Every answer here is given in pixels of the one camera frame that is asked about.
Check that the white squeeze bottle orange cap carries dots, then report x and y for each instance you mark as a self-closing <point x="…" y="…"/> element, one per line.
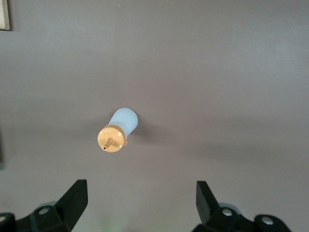
<point x="120" y="125"/>

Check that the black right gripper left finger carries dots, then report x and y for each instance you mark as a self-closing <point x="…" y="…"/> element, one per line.
<point x="72" y="205"/>

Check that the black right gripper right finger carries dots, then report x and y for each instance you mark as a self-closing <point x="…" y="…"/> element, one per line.
<point x="208" y="210"/>

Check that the wooden cutting board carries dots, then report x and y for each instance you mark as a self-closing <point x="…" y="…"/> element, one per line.
<point x="3" y="14"/>

